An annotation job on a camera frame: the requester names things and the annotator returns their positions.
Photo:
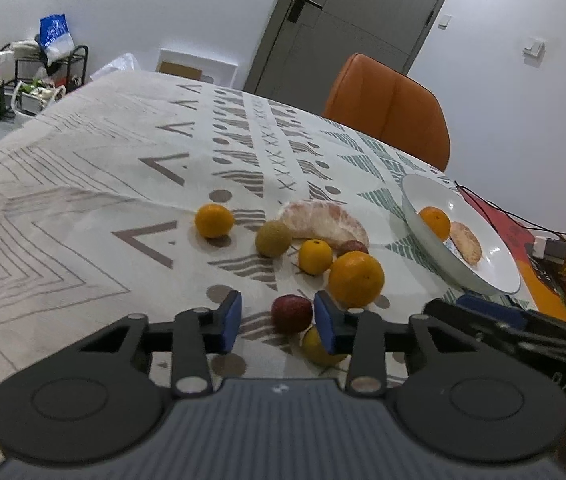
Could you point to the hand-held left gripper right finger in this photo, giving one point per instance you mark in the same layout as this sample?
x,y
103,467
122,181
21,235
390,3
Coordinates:
x,y
324,322

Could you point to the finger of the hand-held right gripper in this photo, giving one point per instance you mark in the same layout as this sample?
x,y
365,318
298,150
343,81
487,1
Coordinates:
x,y
493,307
483,327

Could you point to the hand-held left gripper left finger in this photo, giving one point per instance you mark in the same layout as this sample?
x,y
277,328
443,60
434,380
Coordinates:
x,y
230,320

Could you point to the dark red round fruit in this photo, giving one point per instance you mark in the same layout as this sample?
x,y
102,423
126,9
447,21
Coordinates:
x,y
291,314
354,247

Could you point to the white ceramic bowl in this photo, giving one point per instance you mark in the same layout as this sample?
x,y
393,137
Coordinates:
x,y
493,260

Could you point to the large orange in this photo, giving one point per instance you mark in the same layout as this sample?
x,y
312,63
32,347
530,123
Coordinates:
x,y
356,279

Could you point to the small orange mandarin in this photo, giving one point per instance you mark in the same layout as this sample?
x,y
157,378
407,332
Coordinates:
x,y
315,256
214,220
435,222

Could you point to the small peeled pomelo piece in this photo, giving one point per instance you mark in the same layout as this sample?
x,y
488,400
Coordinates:
x,y
467,242

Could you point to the yellow-green round fruit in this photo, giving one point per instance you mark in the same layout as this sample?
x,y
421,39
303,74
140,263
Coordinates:
x,y
273,239

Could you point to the large peeled pomelo piece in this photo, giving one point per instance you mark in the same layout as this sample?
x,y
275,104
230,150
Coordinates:
x,y
330,225

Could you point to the red and orange mat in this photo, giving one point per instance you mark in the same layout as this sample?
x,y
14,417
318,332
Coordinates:
x,y
513,240

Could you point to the grey small box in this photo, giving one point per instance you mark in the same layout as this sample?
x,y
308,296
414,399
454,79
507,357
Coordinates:
x,y
558,251

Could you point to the patterned tablecloth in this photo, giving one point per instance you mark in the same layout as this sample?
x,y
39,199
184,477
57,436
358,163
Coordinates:
x,y
88,185

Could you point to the orange chair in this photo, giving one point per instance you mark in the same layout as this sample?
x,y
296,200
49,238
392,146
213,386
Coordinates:
x,y
388,105

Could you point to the brown cardboard sheet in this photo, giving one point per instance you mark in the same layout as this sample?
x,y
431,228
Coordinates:
x,y
178,69

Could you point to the white foam panel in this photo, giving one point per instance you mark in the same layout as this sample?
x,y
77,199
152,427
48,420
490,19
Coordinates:
x,y
213,62

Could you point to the white plastic bag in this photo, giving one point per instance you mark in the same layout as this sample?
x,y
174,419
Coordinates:
x,y
118,66

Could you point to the white basket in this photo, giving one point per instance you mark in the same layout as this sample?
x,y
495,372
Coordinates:
x,y
33,100

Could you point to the black metal rack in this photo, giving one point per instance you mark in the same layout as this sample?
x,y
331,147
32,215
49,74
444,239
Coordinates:
x,y
75,67

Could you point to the grey door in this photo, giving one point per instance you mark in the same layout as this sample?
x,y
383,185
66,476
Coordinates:
x,y
363,15

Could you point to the blue and white bag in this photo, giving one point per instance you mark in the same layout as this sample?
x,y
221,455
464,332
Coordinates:
x,y
55,35

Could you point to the white wall switch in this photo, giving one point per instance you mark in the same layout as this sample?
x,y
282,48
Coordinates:
x,y
534,50

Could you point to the small white light switch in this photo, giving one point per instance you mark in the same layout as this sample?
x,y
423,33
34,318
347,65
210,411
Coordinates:
x,y
444,21

